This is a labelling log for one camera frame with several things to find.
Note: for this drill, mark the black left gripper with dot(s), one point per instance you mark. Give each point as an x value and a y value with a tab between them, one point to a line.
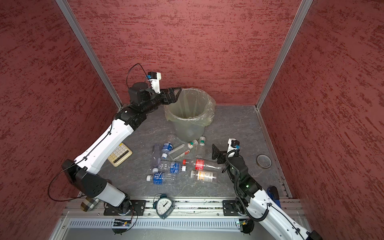
167	101

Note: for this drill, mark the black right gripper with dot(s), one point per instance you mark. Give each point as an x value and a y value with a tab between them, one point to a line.
216	152

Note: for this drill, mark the yellow label white cap bottle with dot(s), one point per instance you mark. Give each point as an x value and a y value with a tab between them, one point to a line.
204	176

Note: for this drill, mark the green cap slim bottle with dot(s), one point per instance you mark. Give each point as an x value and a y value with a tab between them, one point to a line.
182	150

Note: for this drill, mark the blue label bottle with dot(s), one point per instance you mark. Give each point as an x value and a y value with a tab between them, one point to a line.
166	149
169	167
161	178

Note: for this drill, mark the clear crushed plastic bottle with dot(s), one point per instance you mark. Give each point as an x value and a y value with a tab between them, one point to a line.
156	157

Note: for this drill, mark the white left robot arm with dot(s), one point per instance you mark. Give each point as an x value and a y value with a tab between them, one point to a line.
83	171

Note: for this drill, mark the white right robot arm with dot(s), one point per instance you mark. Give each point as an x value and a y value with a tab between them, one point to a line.
255	202

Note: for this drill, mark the clear green bin liner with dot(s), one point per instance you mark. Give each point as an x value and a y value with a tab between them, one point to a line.
193	107

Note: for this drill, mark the red label bottle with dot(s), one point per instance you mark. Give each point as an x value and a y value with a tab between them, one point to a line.
203	165

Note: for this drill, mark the tape roll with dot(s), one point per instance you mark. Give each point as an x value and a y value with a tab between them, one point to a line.
263	161

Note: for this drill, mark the blue tool right edge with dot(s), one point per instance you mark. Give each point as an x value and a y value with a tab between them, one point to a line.
274	195

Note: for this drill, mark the beige calculator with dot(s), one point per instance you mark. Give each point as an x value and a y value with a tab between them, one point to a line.
119	155

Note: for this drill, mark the green heart alarm clock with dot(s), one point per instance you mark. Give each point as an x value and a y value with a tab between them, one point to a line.
163	206

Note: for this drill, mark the striped roll left edge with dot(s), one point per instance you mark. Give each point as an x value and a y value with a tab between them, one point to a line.
89	203

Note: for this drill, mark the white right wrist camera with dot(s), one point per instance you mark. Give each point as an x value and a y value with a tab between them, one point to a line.
233	144

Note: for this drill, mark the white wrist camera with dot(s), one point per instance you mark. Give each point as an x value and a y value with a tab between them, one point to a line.
154	79
233	144

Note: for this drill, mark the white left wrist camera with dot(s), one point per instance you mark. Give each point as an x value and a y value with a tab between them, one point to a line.
154	79

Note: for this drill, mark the aluminium left corner post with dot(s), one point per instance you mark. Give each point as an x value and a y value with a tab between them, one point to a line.
76	28

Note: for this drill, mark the aluminium corner post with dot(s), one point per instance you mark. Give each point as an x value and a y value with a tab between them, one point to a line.
76	28
290	37

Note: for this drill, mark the aluminium front rail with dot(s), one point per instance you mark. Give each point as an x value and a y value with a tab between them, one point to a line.
218	213

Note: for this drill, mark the aluminium right corner post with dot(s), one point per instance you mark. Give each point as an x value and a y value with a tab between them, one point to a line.
290	37

